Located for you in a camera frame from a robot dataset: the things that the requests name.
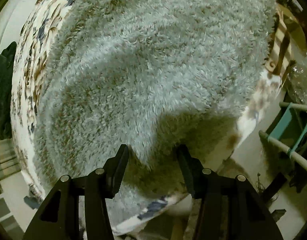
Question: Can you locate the grey fluffy fleece pant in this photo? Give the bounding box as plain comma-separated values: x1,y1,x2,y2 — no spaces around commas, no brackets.
33,0,278,224

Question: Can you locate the teal and white metal rack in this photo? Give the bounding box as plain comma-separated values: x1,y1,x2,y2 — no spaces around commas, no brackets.
259,102,307,172

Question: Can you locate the clear plastic bag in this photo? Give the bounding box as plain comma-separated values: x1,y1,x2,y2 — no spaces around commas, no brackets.
287,53,307,105

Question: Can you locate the brown striped cloth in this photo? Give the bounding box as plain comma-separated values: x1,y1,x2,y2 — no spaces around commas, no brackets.
265,4,297,78

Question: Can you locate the dark green hanging garment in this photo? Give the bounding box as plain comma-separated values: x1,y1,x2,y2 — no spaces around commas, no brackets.
0,41,17,140

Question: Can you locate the floral white brown bed sheet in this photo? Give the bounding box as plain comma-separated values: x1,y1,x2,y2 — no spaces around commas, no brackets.
9,0,281,235

